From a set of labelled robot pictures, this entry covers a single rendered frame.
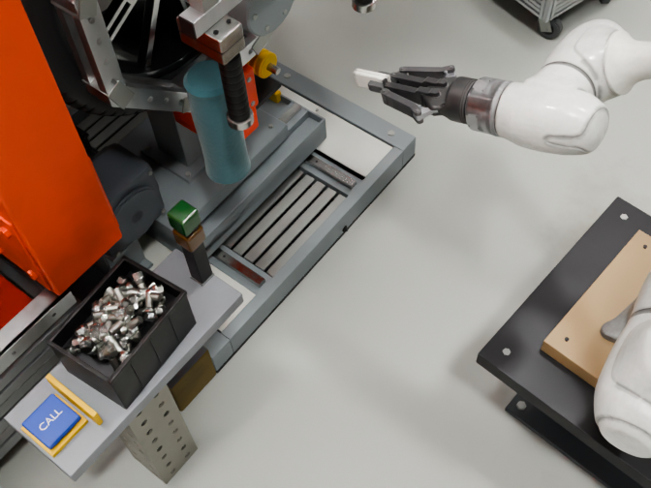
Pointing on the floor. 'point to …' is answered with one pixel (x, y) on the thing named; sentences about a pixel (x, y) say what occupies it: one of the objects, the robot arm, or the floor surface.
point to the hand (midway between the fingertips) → (372, 80)
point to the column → (160, 437)
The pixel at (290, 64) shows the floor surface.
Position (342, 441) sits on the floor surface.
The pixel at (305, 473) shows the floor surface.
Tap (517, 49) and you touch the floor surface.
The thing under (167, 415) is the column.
